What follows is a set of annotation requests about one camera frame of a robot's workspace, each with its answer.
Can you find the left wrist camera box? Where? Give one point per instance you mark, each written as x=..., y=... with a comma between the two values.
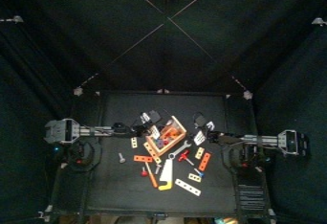
x=154, y=116

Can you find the small grey toy screw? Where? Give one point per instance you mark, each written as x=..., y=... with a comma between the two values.
x=158, y=168

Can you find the purple toy piece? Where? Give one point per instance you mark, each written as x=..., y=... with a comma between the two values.
x=159, y=143

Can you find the blue toy bolt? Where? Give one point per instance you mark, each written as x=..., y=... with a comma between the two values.
x=199, y=172

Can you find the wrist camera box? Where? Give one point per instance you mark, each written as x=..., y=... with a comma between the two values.
x=200, y=120
x=154, y=116

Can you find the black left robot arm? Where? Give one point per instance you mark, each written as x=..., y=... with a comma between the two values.
x=84, y=131

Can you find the orange toy plank with holes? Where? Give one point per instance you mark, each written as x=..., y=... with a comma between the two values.
x=204, y=161
x=143, y=158

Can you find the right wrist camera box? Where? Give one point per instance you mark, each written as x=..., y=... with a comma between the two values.
x=200, y=120

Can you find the black cloth curtain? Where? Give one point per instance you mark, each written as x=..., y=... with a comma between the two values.
x=163, y=62

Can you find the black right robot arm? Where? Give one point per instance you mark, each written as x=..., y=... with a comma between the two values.
x=263, y=140

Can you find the long cream toy plank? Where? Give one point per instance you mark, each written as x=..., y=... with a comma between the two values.
x=187, y=187

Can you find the grey toy bolt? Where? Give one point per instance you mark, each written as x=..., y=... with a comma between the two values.
x=122, y=158

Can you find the wooden toy toolbox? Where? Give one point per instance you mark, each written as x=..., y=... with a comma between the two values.
x=179, y=129

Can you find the orange toy piece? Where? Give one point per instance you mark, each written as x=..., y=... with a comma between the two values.
x=172, y=134

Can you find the long yellow toy plank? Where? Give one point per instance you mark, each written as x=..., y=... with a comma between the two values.
x=152, y=153

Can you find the short yellow toy plank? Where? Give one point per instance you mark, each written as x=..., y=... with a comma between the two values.
x=199, y=153
x=194, y=177
x=134, y=142

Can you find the metal frame corner bracket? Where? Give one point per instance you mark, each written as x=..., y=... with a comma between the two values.
x=78, y=91
x=162, y=91
x=247, y=94
x=318, y=21
x=15, y=19

